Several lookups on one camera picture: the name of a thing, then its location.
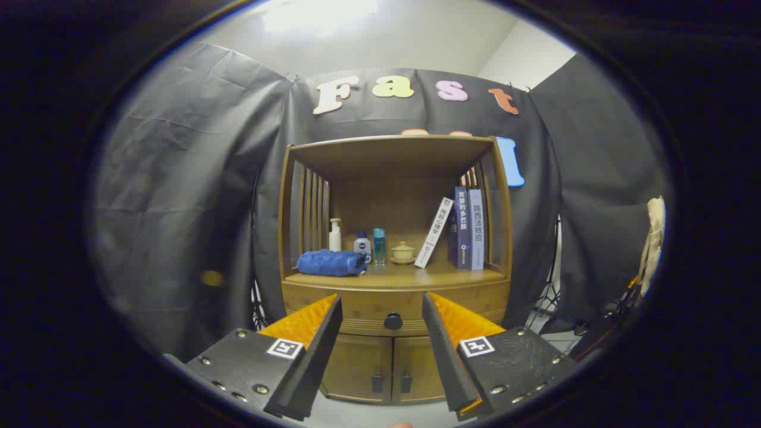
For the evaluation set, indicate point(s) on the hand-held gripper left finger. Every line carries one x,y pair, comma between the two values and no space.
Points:
315,362

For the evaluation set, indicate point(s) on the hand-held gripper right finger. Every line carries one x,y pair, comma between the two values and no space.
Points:
446,356

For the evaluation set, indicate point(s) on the wooden drawer with black knob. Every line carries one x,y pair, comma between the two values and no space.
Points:
380,300

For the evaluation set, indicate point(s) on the wooden cabinet door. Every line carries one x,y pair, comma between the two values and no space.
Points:
357,362
416,362

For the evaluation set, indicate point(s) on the wooden countertop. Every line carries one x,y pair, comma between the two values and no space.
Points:
440,272

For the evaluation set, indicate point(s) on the wooden cabinet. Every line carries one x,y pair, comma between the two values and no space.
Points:
386,156

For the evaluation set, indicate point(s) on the blue folded towel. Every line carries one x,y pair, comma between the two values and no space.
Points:
330,263

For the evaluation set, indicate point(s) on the beige lidded teacup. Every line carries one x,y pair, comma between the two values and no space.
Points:
403,252

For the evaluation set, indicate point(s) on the white pump bottle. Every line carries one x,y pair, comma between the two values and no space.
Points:
335,241

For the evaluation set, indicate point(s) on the white book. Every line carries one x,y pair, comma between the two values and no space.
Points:
434,233

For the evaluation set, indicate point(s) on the dark blue book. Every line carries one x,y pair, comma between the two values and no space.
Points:
462,232

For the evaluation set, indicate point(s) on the white bottle with blue cap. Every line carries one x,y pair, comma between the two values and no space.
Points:
362,245

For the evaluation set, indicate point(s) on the clear blue bottle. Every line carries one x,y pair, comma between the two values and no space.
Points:
379,246

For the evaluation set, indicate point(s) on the grey-blue book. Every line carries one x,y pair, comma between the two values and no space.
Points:
477,232

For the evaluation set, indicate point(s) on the black device with orange tip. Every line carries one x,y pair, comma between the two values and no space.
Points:
618,306

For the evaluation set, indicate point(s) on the beige cloth bag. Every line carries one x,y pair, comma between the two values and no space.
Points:
654,238

